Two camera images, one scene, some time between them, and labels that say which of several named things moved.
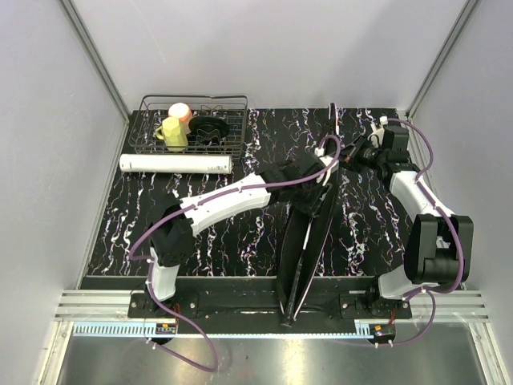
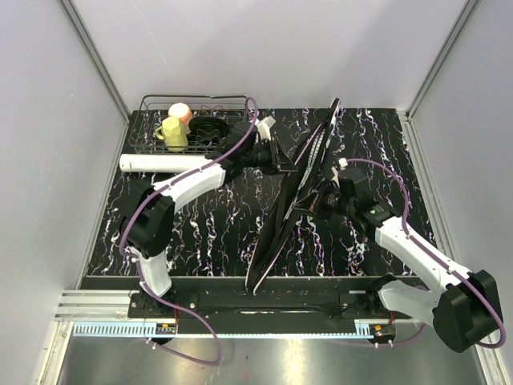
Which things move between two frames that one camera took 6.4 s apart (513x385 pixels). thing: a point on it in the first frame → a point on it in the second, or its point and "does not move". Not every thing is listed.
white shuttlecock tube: x=177 y=164 does not move
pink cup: x=183 y=113 does not move
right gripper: x=354 y=150 → x=309 y=202
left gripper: x=315 y=206 → x=276 y=153
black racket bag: x=307 y=233 → x=284 y=217
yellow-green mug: x=174 y=133 does not move
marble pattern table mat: x=313 y=188 does not move
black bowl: x=207 y=130 does not move
